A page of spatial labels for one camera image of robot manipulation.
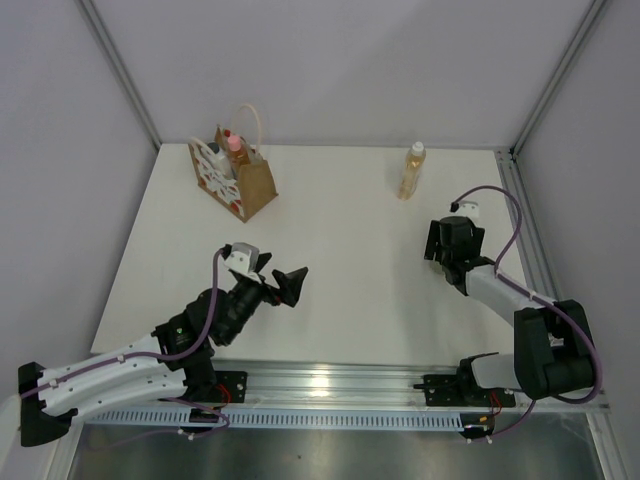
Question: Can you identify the white bottle black cap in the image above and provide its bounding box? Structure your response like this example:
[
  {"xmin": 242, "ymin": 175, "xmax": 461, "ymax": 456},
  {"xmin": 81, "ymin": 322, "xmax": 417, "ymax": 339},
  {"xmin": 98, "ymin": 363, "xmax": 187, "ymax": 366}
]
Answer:
[{"xmin": 207, "ymin": 142, "xmax": 235, "ymax": 179}]

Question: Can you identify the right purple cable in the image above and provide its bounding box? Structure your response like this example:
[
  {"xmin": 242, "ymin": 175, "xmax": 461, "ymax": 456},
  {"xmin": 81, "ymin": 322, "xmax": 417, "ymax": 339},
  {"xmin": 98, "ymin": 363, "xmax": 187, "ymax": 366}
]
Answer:
[{"xmin": 449, "ymin": 185, "xmax": 604, "ymax": 444}]

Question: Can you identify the aluminium frame post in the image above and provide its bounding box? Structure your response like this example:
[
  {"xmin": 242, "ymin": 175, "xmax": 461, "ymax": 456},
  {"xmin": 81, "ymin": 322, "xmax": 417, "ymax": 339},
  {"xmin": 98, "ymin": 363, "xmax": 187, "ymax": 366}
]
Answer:
[
  {"xmin": 509, "ymin": 0, "xmax": 611, "ymax": 161},
  {"xmin": 74, "ymin": 0, "xmax": 163, "ymax": 151}
]

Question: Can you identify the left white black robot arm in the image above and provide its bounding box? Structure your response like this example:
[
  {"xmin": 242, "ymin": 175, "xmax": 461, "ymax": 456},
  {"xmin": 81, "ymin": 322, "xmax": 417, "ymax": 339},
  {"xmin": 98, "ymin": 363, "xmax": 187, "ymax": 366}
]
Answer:
[{"xmin": 18, "ymin": 243, "xmax": 309, "ymax": 447}]

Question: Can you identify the purple cable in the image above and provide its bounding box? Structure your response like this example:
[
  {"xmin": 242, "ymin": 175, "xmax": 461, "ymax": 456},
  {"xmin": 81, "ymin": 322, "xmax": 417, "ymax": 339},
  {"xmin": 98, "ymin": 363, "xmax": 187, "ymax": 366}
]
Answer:
[
  {"xmin": 449, "ymin": 185, "xmax": 604, "ymax": 444},
  {"xmin": 19, "ymin": 244, "xmax": 236, "ymax": 444}
]

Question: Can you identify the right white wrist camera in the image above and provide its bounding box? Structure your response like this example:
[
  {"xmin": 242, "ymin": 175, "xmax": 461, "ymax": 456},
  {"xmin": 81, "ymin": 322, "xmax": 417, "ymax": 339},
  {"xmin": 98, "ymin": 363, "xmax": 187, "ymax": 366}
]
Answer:
[{"xmin": 450, "ymin": 200, "xmax": 480, "ymax": 221}]

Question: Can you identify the aluminium mounting rail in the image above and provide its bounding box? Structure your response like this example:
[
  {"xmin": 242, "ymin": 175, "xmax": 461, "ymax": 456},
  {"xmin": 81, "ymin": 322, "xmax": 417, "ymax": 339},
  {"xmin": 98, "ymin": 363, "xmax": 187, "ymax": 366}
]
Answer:
[{"xmin": 64, "ymin": 360, "xmax": 611, "ymax": 414}]

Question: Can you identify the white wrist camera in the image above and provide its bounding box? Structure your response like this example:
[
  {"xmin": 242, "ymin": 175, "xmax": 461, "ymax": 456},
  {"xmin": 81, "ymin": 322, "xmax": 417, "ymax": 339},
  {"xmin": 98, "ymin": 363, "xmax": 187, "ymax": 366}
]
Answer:
[
  {"xmin": 450, "ymin": 200, "xmax": 480, "ymax": 221},
  {"xmin": 222, "ymin": 242, "xmax": 260, "ymax": 282}
]

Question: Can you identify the left aluminium frame post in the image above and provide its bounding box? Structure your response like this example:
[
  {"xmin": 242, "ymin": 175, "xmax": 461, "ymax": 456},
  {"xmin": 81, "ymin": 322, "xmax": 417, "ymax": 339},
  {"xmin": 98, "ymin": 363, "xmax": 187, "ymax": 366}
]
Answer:
[{"xmin": 74, "ymin": 0, "xmax": 163, "ymax": 151}]

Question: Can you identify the pink capped small bottle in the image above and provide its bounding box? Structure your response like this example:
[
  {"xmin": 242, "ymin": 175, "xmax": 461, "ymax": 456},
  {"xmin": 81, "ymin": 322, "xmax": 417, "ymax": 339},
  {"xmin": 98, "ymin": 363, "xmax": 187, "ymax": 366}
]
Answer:
[{"xmin": 227, "ymin": 134, "xmax": 250, "ymax": 169}]

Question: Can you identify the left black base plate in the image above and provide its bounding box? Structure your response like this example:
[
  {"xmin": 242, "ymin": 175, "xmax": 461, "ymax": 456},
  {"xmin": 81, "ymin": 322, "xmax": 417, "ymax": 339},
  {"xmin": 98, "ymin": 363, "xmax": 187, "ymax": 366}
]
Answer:
[{"xmin": 157, "ymin": 369, "xmax": 249, "ymax": 404}]

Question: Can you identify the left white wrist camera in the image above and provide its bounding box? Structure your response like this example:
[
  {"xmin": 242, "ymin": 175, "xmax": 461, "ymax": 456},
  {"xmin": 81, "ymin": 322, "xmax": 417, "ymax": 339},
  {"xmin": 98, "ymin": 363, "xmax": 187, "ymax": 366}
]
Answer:
[{"xmin": 222, "ymin": 242, "xmax": 260, "ymax": 282}]

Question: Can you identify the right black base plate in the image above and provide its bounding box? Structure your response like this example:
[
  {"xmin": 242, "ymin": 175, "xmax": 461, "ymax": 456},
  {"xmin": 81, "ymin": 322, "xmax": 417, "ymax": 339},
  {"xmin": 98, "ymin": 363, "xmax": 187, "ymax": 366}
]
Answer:
[{"xmin": 413, "ymin": 374, "xmax": 516, "ymax": 408}]

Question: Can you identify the amber liquid clear bottle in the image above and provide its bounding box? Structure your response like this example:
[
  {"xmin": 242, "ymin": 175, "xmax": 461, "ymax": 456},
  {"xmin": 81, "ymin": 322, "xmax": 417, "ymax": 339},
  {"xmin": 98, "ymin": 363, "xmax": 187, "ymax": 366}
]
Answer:
[{"xmin": 398, "ymin": 141, "xmax": 426, "ymax": 201}]

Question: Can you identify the right aluminium frame post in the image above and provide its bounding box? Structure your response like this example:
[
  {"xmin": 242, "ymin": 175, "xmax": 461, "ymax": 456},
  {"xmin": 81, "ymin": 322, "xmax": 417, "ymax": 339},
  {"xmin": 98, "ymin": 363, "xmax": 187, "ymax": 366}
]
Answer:
[{"xmin": 509, "ymin": 0, "xmax": 611, "ymax": 161}]

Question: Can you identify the right side aluminium rail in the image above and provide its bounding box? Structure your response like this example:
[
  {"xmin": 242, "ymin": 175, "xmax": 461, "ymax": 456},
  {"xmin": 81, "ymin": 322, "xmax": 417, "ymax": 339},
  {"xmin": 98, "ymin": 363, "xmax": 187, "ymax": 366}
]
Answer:
[{"xmin": 494, "ymin": 147, "xmax": 566, "ymax": 300}]

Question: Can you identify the white slotted cable duct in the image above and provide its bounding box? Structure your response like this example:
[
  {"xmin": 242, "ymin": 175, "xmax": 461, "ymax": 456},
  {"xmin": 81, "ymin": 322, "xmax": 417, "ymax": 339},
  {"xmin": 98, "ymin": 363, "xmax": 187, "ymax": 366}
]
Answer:
[{"xmin": 88, "ymin": 406, "xmax": 464, "ymax": 432}]

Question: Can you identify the brown canvas tote bag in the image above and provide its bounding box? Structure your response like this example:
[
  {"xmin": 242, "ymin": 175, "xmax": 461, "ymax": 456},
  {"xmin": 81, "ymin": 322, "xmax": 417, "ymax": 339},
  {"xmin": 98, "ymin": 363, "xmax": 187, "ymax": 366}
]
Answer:
[{"xmin": 188, "ymin": 103, "xmax": 278, "ymax": 223}]

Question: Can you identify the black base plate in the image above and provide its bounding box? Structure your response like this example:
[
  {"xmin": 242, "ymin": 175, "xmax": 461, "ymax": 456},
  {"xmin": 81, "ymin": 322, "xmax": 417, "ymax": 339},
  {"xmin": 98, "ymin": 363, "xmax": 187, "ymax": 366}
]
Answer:
[
  {"xmin": 413, "ymin": 374, "xmax": 516, "ymax": 408},
  {"xmin": 157, "ymin": 369, "xmax": 249, "ymax": 404}
]

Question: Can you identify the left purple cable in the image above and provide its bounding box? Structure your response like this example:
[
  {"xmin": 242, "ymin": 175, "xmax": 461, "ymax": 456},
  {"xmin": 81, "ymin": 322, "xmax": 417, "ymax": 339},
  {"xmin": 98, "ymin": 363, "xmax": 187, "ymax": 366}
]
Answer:
[{"xmin": 19, "ymin": 244, "xmax": 236, "ymax": 444}]

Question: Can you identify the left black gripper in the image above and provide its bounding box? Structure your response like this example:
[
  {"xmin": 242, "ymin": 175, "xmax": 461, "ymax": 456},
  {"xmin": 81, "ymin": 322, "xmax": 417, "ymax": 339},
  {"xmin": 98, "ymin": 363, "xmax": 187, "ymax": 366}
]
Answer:
[{"xmin": 220, "ymin": 253, "xmax": 306, "ymax": 345}]

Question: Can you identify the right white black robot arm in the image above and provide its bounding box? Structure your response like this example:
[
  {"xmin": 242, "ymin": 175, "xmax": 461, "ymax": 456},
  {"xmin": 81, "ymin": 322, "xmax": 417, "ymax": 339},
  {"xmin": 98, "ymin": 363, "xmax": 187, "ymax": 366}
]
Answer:
[{"xmin": 424, "ymin": 216, "xmax": 602, "ymax": 405}]

